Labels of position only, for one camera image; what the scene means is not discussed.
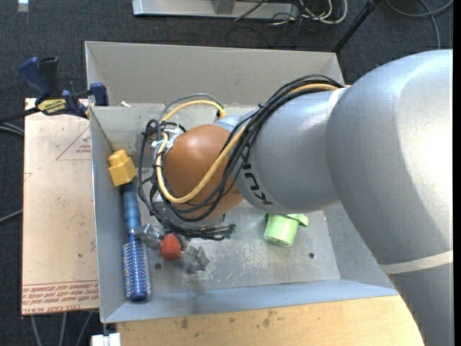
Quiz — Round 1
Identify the small red rounded toy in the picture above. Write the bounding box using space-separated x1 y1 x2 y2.
159 233 184 261

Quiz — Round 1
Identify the grey metal bin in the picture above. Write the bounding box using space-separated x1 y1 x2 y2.
84 40 399 324

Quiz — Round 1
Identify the yellow toy block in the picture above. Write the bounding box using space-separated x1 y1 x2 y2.
107 148 138 188

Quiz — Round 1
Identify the light green plastic cup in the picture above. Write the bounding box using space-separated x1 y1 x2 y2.
263 212 310 248

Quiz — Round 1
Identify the brown cardboard board, red print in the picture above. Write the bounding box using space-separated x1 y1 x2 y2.
21 97 100 316

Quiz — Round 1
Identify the blue round hairbrush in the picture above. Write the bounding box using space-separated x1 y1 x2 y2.
120 182 153 302

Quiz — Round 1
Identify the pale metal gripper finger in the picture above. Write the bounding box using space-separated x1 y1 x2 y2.
134 223 164 251
181 244 210 275

